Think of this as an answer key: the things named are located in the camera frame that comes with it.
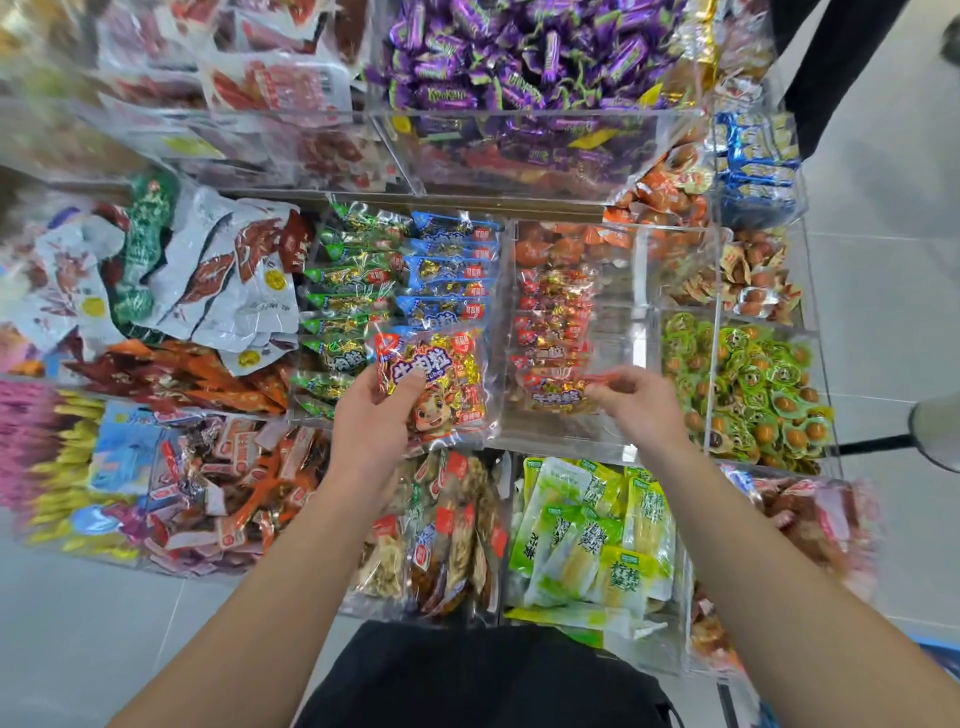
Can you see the person's left hand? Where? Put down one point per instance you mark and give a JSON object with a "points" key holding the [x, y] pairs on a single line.
{"points": [[375, 432]]}

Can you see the person's right hand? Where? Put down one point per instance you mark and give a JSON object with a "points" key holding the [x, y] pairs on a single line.
{"points": [[638, 408]]}

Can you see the handful of red snack packets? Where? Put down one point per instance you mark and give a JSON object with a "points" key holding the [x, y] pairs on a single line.
{"points": [[435, 375]]}

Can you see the beef cube packets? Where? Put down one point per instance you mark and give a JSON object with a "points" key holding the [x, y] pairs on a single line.
{"points": [[555, 338]]}

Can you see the clear acrylic snack shelves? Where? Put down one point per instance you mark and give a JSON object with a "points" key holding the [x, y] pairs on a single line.
{"points": [[638, 285]]}

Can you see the row of green beef packets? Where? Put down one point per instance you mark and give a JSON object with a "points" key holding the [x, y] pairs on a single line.
{"points": [[353, 270]]}

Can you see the row of blue beef packets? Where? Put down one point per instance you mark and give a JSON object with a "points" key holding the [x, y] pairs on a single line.
{"points": [[450, 263]]}

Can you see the blue plastic shopping basket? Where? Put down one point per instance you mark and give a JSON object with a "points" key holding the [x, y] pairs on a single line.
{"points": [[938, 656]]}

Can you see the person's left forearm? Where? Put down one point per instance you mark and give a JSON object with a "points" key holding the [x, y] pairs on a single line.
{"points": [[255, 615]]}

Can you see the person's right forearm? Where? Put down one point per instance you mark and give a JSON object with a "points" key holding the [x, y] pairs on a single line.
{"points": [[810, 600]]}

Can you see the person's black clothing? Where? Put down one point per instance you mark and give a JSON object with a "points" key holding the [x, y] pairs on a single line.
{"points": [[480, 678]]}

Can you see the pile of green egg packets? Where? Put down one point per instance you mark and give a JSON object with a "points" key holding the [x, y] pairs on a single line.
{"points": [[750, 390]]}

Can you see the pile of beige packets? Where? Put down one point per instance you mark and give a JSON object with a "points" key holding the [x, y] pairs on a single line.
{"points": [[435, 540]]}

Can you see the pile of lime green packets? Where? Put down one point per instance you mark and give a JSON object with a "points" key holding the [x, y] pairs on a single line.
{"points": [[585, 548]]}

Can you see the pile of red brown packets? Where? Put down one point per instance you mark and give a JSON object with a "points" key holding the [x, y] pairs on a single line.
{"points": [[225, 495]]}

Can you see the pile of pink-label meat packets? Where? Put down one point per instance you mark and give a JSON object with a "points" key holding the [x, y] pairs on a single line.
{"points": [[795, 525]]}

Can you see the pile of dark orange packets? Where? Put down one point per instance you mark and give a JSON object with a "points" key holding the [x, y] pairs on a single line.
{"points": [[180, 375]]}

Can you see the pile of orange brown packets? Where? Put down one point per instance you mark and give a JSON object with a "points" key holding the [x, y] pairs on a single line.
{"points": [[660, 195]]}

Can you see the pile of white meat packets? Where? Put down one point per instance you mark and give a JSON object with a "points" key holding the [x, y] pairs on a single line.
{"points": [[210, 278]]}

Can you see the black pole rod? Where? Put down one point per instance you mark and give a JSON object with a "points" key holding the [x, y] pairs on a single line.
{"points": [[873, 446]]}

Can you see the blue toy candy packet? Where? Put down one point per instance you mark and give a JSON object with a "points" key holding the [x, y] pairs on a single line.
{"points": [[128, 450]]}

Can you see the pile of blue orange packets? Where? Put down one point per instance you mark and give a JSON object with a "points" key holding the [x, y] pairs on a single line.
{"points": [[758, 158]]}

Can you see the green vacuum packet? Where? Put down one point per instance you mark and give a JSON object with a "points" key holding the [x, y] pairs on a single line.
{"points": [[147, 240]]}

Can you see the pile of yellow candies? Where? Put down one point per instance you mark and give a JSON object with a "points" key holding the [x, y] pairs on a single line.
{"points": [[60, 465]]}

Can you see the pile of pink candy sticks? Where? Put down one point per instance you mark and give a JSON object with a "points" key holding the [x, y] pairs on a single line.
{"points": [[18, 435]]}

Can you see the pile of red sausage packets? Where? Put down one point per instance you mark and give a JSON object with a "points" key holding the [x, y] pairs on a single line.
{"points": [[255, 90]]}

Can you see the pile of assorted small packets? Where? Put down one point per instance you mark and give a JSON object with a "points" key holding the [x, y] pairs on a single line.
{"points": [[38, 285]]}

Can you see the pile of purple candies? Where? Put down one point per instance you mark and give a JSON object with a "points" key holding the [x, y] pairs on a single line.
{"points": [[525, 53]]}

